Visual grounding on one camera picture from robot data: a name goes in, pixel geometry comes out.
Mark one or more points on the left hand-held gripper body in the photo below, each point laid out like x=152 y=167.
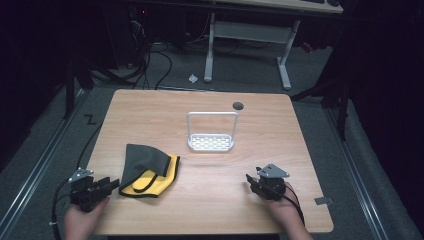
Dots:
x=84 y=196

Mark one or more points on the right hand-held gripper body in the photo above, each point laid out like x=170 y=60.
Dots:
x=272 y=183

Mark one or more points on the grey and yellow cloth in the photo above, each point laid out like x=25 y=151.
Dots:
x=146 y=166

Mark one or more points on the person's left hand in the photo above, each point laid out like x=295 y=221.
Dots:
x=80 y=221

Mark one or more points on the person's right hand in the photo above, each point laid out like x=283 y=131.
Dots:
x=283 y=208

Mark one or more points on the grey tape piece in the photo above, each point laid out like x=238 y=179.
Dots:
x=324 y=200

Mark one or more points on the black metal stand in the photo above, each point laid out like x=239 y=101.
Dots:
x=341 y=110
x=69 y=90

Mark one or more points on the white paper scrap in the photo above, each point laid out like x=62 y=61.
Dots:
x=193 y=78

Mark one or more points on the red object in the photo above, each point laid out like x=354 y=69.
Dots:
x=307 y=47

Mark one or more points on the white-framed desk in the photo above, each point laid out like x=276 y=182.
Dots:
x=250 y=31

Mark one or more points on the metal floor rail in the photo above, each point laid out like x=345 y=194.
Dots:
x=358 y=180
x=40 y=166

